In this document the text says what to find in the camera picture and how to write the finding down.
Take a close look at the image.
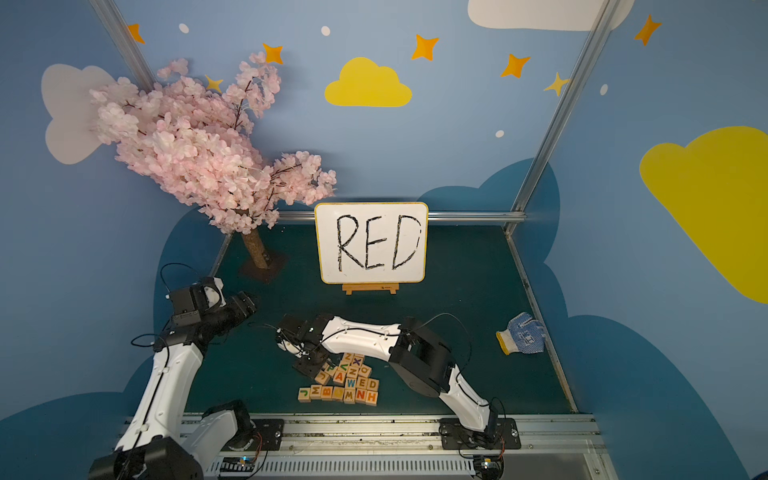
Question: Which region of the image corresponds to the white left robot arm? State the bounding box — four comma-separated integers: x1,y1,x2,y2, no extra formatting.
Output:
88,277,257,479

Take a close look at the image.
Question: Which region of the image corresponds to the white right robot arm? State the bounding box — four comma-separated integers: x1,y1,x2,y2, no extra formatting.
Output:
276,315,498,438

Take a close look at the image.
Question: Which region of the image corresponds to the wooden letter block A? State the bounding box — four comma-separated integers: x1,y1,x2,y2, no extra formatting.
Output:
332,367,346,386

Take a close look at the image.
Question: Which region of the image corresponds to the wooden letter block J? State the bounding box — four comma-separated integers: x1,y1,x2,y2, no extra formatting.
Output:
297,387,312,403

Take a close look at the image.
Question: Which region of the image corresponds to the wooden letter block H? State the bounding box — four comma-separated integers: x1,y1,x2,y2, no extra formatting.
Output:
365,391,379,406

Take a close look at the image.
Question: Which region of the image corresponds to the wooden easel stand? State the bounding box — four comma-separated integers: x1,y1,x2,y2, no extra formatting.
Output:
342,283,400,296

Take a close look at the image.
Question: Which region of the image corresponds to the yellow framed whiteboard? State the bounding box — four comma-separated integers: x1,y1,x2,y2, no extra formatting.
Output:
314,202,429,284

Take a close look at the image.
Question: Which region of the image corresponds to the pink cherry blossom tree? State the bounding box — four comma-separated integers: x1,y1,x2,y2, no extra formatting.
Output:
90,47,337,273

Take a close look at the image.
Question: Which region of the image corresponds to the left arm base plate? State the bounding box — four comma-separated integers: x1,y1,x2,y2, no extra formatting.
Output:
225,418,285,452

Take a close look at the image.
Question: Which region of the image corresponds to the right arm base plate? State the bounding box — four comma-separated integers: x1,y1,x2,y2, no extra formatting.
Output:
438,418,521,451

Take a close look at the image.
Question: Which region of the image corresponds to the aluminium mounting rail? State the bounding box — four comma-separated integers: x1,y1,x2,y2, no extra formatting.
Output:
203,414,618,479

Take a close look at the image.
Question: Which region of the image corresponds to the aluminium frame post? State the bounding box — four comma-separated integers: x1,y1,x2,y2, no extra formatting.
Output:
504,0,622,240

